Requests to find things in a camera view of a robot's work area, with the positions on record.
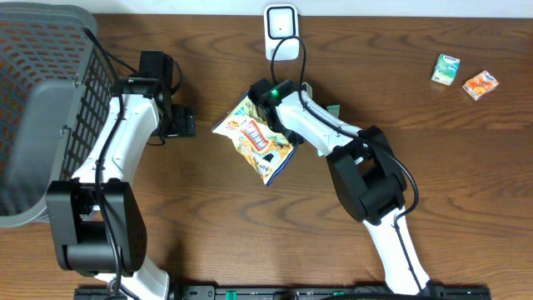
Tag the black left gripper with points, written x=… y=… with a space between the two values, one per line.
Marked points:
x=183 y=122

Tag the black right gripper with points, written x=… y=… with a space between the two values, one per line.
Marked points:
x=294 y=137

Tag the yellow snack bag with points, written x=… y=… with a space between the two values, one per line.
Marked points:
x=268 y=152

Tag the teal snack pouch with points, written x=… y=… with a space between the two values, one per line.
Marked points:
x=334 y=110

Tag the green tissue pack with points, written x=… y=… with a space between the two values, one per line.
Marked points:
x=445 y=69

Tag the orange tissue pack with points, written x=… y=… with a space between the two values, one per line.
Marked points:
x=480 y=85

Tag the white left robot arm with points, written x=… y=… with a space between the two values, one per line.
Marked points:
x=97 y=226

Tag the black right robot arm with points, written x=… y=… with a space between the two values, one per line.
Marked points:
x=369 y=180

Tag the white barcode scanner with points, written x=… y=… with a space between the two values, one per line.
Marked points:
x=281 y=21

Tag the grey plastic mesh basket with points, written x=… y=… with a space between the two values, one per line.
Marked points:
x=54 y=102

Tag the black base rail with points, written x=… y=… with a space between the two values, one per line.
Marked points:
x=349 y=293

